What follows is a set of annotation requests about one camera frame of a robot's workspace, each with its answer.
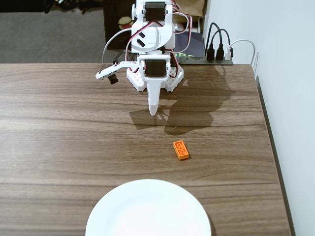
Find wrist camera on white bracket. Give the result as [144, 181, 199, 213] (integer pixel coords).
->
[95, 60, 141, 86]

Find flat black usb hub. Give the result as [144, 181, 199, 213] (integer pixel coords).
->
[180, 54, 233, 66]

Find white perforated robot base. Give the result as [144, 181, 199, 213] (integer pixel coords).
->
[126, 64, 185, 93]

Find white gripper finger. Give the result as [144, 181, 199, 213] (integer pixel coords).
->
[142, 77, 170, 117]

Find white round plate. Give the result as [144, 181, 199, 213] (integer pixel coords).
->
[85, 178, 212, 236]

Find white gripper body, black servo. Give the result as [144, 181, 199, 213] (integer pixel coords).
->
[139, 55, 171, 80]

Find white usb cable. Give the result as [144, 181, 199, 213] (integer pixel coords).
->
[224, 39, 255, 67]

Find black cabinet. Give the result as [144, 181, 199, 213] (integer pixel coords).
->
[103, 0, 135, 51]

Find red and black servo wires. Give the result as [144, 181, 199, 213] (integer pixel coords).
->
[172, 4, 193, 54]

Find orange lego block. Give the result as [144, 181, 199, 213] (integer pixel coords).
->
[173, 140, 190, 161]

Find black usb cable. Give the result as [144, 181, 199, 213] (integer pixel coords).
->
[211, 29, 231, 61]
[204, 22, 222, 62]

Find grey camera cable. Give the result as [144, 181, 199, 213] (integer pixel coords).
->
[101, 29, 133, 65]

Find dark navy board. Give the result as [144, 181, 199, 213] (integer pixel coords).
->
[174, 31, 207, 59]

